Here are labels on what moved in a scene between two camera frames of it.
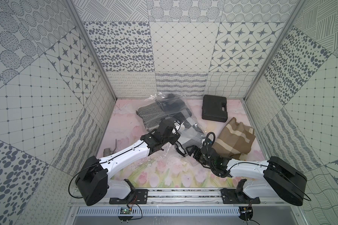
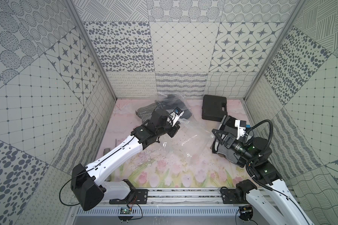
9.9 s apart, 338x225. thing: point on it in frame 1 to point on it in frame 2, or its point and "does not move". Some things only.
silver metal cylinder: [107, 152] does not move
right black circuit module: [246, 213] does not move
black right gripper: [196, 155] to [230, 140]
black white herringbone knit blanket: [152, 115] does not move
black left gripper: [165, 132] to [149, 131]
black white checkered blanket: [190, 132] to [227, 126]
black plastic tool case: [214, 108] does not move
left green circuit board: [124, 211] does not move
